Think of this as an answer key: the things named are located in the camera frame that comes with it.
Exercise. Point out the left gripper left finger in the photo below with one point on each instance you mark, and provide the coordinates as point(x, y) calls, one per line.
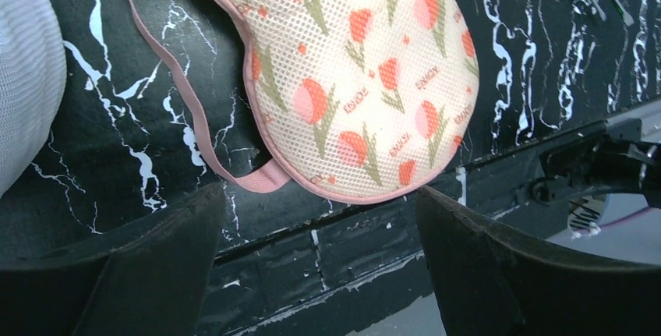
point(147, 277)

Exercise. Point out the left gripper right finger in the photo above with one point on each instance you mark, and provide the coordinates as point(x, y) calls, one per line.
point(492, 279)

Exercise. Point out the floral mesh laundry bag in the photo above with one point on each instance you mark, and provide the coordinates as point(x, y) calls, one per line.
point(358, 101)

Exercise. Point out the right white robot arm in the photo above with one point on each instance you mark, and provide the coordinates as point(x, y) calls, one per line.
point(600, 165)

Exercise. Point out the white round mesh laundry bag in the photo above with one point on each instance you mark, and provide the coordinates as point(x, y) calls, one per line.
point(33, 78)

